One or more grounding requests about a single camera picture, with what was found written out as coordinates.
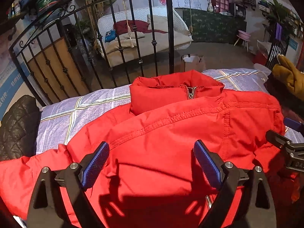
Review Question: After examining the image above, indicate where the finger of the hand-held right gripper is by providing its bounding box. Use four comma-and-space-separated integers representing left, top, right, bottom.
265, 129, 304, 158
284, 117, 304, 132

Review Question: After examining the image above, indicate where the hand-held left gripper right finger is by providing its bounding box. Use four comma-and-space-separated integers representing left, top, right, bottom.
193, 140, 277, 228

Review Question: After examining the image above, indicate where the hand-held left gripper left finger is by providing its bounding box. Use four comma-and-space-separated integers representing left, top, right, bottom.
27, 141, 110, 228

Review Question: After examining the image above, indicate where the red padded jacket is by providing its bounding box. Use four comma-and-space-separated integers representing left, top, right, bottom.
0, 70, 304, 228

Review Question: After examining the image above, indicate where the dark maroon quilted jacket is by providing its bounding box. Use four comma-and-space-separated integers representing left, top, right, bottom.
264, 72, 304, 121

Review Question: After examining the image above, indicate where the mustard yellow padded jacket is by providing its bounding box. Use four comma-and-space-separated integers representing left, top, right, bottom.
272, 55, 304, 94

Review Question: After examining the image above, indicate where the blue checked table cloth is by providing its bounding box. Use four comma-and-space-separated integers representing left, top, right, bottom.
36, 68, 304, 155

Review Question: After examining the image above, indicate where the small black iron railing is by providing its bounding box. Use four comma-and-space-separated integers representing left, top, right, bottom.
265, 21, 290, 69

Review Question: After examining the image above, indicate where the black quilted jacket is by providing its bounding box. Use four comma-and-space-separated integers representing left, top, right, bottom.
0, 95, 42, 162

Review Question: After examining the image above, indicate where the pink stool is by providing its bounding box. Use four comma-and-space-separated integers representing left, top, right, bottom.
234, 30, 251, 51

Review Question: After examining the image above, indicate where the brown paper bag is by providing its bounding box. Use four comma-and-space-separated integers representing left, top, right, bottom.
181, 54, 206, 73

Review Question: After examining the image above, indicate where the wooden board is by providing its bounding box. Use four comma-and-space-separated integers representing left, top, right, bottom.
26, 37, 91, 100

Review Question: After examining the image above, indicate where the green potted plant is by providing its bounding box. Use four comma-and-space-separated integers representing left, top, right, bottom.
268, 0, 294, 29

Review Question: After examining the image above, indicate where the green patterned counter cloth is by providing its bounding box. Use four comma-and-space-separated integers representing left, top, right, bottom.
176, 8, 247, 44

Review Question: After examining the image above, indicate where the beige bed cushion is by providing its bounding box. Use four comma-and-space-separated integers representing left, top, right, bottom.
104, 31, 193, 67

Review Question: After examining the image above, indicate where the small blue pillow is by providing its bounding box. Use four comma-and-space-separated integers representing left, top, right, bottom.
104, 30, 117, 42

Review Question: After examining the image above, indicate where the black wrought iron fence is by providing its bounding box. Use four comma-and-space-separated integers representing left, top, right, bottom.
8, 0, 176, 107

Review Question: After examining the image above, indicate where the dark red cloth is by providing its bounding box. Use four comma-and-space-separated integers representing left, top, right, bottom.
113, 20, 155, 35

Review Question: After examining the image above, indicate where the white wicker swing bed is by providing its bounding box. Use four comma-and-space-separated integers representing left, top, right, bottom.
96, 6, 194, 68

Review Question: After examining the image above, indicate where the green round tin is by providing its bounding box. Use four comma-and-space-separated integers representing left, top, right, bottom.
36, 0, 60, 11

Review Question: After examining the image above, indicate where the blue and white wall poster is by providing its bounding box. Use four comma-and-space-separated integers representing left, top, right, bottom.
0, 28, 31, 119

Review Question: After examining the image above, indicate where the swing rope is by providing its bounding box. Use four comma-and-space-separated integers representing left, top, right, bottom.
120, 0, 135, 48
187, 0, 194, 36

